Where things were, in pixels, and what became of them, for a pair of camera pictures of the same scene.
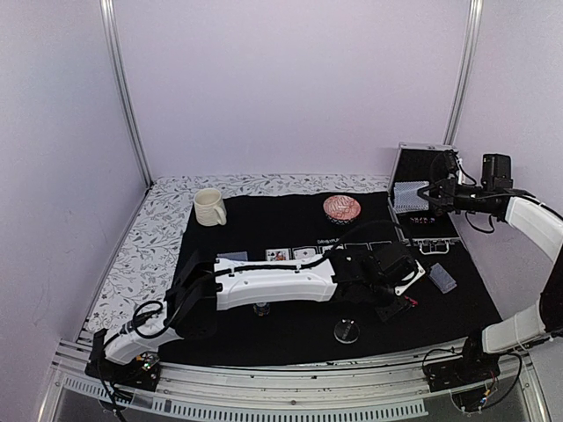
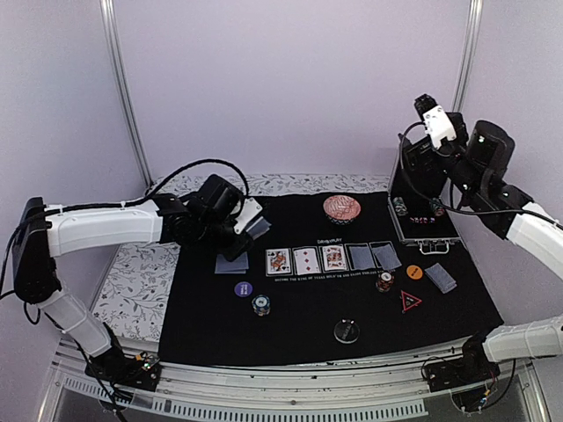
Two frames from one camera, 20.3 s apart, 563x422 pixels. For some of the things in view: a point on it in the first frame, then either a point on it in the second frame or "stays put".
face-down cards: (442, 279) stays put
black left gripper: (391, 313) to (233, 251)
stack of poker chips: (261, 309) stays put
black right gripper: (449, 200) to (421, 147)
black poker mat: (449, 312) stays put
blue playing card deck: (406, 199) to (259, 228)
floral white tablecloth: (160, 232) stays put
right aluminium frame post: (462, 92) stays put
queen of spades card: (277, 254) stays put
